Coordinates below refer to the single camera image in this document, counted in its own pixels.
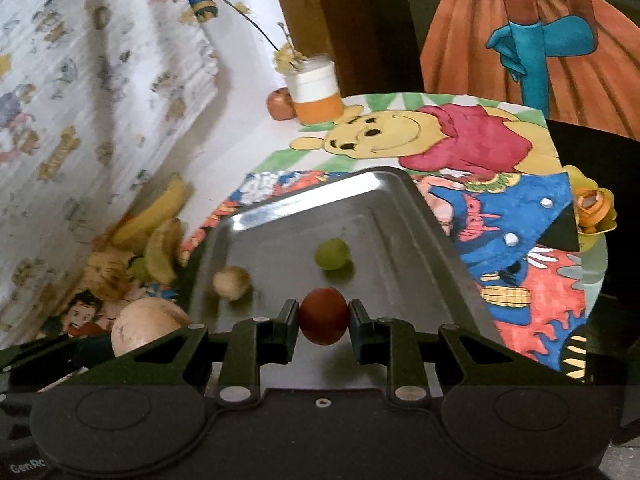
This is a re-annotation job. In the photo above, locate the white printed blanket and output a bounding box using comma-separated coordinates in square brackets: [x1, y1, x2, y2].
[0, 0, 221, 336]

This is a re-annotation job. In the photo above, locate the yellow banana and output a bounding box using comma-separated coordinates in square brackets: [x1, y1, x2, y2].
[144, 217, 186, 283]
[112, 175, 193, 251]

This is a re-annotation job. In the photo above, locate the beige round melon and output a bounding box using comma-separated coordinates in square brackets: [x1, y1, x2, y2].
[111, 298, 193, 358]

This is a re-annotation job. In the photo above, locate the green grape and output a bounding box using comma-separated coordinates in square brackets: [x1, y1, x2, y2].
[315, 238, 351, 271]

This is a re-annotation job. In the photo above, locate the reddish apple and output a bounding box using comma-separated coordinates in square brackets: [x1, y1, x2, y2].
[266, 88, 297, 121]

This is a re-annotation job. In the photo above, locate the small tan round fruit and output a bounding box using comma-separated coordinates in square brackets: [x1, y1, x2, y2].
[212, 266, 252, 301]

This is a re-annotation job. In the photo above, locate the metal tray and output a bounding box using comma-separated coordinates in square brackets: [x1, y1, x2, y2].
[187, 166, 501, 391]

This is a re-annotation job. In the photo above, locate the brown wooden post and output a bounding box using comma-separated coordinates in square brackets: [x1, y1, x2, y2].
[265, 0, 416, 98]

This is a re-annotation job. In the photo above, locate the orange dress wall poster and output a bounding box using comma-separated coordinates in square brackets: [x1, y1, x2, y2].
[400, 0, 640, 141]

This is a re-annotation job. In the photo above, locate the white and orange jar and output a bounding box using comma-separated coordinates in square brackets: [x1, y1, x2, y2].
[280, 55, 346, 126]

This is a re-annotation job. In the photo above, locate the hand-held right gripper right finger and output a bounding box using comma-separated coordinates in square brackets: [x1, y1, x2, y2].
[349, 299, 567, 405]

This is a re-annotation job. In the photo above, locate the dried yellow flower sprig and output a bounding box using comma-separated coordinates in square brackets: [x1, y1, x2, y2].
[222, 0, 321, 73]

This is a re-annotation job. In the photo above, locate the cartoon children drawing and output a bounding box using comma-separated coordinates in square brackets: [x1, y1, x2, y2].
[60, 250, 191, 341]

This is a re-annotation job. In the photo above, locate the small red round fruit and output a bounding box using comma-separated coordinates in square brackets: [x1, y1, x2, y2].
[299, 287, 350, 346]

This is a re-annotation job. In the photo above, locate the yellow paper flower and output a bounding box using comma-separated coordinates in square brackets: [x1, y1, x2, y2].
[567, 165, 621, 236]

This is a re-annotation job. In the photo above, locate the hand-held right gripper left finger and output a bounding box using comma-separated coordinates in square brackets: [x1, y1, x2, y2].
[115, 299, 301, 405]

